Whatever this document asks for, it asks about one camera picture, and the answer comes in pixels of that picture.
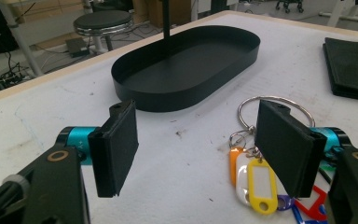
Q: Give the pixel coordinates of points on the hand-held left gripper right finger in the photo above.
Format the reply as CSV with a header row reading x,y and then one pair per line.
x,y
287,152

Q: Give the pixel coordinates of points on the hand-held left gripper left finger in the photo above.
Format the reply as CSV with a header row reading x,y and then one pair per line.
x,y
112,155

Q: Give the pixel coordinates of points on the bunch of coloured key tags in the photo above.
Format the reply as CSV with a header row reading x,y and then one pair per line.
x,y
255,200

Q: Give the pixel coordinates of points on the black oval tray with post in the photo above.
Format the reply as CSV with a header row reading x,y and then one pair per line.
x,y
180,74

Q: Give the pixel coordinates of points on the grey flat box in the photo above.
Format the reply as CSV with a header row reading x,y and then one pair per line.
x,y
77,46

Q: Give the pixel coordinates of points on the black round stool chrome rim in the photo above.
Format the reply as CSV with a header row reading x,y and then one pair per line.
x,y
102,19

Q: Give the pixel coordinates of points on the white-legged wooden desk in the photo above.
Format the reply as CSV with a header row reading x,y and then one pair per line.
x,y
21,40

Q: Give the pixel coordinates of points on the black wheeled chair base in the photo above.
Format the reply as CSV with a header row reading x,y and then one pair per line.
x,y
289,6

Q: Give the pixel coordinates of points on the white stand base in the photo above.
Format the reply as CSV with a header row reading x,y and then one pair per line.
x,y
338,14

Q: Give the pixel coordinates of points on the brown cardboard box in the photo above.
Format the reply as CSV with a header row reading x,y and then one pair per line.
x,y
155,12

